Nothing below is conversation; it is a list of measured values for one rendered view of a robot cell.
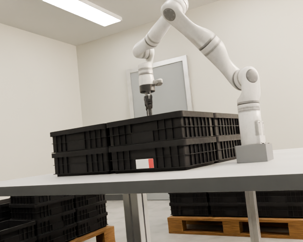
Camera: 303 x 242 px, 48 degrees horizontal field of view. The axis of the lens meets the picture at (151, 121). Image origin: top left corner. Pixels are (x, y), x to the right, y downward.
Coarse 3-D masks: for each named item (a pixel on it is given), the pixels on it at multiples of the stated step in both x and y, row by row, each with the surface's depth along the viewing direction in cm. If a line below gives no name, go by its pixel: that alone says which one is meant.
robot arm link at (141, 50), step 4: (140, 40) 159; (144, 40) 156; (136, 44) 161; (140, 44) 158; (144, 44) 156; (148, 44) 155; (136, 48) 160; (140, 48) 158; (144, 48) 157; (148, 48) 157; (136, 52) 160; (140, 52) 159; (144, 52) 161; (148, 52) 162; (136, 56) 162; (140, 56) 161; (144, 56) 162
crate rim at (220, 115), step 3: (213, 114) 153; (216, 114) 154; (219, 114) 157; (222, 114) 160; (225, 114) 162; (228, 114) 166; (231, 114) 169; (234, 114) 172; (237, 114) 175; (216, 117) 154; (219, 117) 156; (222, 117) 159; (225, 117) 162; (228, 117) 165; (231, 117) 168; (234, 117) 171; (237, 117) 175
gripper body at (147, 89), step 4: (148, 84) 159; (152, 84) 160; (140, 88) 161; (144, 88) 159; (148, 88) 159; (152, 88) 160; (140, 92) 161; (144, 92) 161; (148, 92) 159; (152, 92) 164
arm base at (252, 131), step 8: (248, 104) 139; (256, 104) 139; (240, 112) 141; (248, 112) 139; (256, 112) 139; (240, 120) 141; (248, 120) 139; (256, 120) 138; (240, 128) 142; (248, 128) 138; (256, 128) 138; (240, 136) 142; (248, 136) 138; (256, 136) 137; (264, 136) 141; (248, 144) 138
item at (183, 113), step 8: (168, 112) 132; (176, 112) 129; (184, 112) 130; (192, 112) 136; (200, 112) 141; (208, 112) 148; (128, 120) 143; (136, 120) 141; (144, 120) 138; (152, 120) 136
